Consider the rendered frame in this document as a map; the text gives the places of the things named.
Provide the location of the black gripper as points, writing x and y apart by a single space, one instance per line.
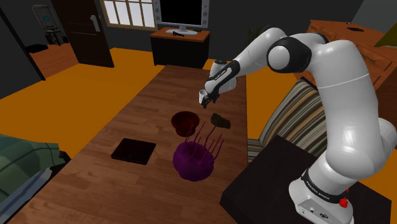
209 100

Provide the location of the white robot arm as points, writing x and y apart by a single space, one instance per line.
341 102

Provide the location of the dark olive lumpy object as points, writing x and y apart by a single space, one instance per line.
219 121

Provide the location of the dark red bowl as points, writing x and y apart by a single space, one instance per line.
184 121

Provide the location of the television on dark cabinet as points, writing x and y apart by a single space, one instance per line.
181 46

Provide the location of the purple vase with stems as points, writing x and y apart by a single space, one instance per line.
193 161

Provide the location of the striped sofa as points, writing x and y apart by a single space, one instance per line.
294 121

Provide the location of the black flat square tablet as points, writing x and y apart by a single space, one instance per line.
133 151

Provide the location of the dark robot stand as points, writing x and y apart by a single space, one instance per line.
263 186

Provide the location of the dark wooden table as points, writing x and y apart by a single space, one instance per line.
130 192

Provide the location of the dark wooden door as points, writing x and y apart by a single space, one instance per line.
83 31

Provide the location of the green armchair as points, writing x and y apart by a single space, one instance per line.
21 167

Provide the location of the window with wooden frame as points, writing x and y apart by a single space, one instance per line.
130 14

